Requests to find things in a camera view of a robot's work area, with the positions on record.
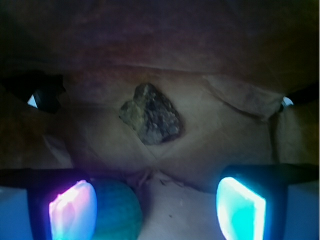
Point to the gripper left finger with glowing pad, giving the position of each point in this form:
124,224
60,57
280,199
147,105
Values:
47,204

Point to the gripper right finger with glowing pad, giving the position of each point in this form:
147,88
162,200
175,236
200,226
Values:
269,202

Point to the dark brown rough rock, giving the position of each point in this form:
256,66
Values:
151,115

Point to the green dimpled foam ball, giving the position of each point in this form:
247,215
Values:
119,214

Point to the brown paper bag bin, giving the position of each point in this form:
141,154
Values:
240,73

